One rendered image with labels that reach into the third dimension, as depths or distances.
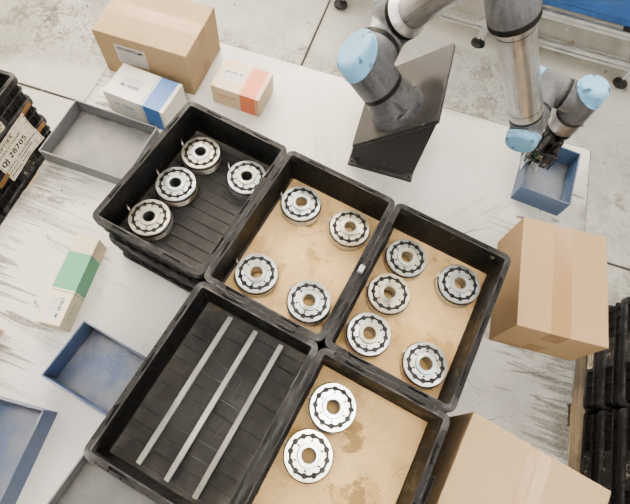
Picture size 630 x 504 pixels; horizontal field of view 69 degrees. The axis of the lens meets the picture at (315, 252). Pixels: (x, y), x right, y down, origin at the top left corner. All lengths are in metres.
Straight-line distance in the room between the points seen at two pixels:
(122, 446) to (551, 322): 1.00
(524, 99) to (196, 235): 0.82
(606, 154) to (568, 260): 1.61
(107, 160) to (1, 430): 0.76
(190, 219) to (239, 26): 1.85
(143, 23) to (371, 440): 1.33
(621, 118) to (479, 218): 1.75
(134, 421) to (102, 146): 0.83
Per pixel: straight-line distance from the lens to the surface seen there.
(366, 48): 1.20
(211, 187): 1.25
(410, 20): 1.25
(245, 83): 1.53
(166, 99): 1.50
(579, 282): 1.32
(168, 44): 1.55
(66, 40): 3.01
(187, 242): 1.19
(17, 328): 1.39
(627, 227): 2.70
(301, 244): 1.16
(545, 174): 1.65
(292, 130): 1.51
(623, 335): 1.96
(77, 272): 1.31
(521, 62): 1.06
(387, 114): 1.27
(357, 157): 1.42
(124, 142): 1.54
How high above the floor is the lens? 1.89
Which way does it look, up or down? 66 degrees down
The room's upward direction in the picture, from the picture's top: 10 degrees clockwise
